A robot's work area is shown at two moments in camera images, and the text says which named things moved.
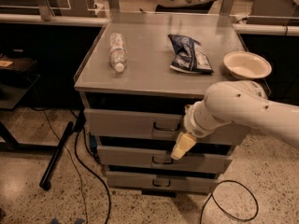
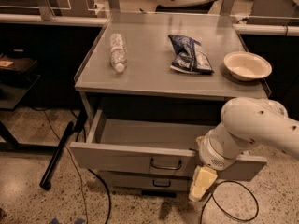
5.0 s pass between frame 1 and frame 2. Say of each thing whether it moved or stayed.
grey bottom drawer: stayed
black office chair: stayed
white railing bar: stayed
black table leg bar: stayed
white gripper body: moved
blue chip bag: stayed
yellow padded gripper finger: moved
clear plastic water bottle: stayed
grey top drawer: moved
